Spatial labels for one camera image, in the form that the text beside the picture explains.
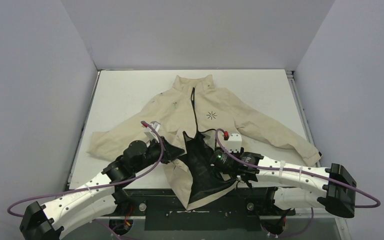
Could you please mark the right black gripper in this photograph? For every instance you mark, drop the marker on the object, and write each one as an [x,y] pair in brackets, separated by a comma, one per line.
[214,158]

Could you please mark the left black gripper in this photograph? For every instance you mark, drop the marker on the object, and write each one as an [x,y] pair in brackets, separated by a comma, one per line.
[171,152]

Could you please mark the beige zip jacket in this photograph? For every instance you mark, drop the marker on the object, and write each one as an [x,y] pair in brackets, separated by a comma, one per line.
[192,114]

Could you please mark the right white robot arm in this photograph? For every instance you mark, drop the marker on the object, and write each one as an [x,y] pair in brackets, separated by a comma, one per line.
[300,186]

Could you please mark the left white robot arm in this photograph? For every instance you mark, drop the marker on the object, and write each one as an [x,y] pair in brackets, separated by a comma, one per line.
[100,196]

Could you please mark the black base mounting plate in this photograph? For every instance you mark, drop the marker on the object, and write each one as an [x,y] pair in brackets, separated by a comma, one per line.
[161,210]

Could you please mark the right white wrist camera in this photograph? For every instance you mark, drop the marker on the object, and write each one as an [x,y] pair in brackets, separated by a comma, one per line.
[233,142]

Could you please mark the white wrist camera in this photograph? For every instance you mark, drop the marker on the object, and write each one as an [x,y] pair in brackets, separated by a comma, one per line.
[151,129]
[233,142]

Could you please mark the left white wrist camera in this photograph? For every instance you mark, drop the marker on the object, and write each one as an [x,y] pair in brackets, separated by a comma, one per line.
[151,129]

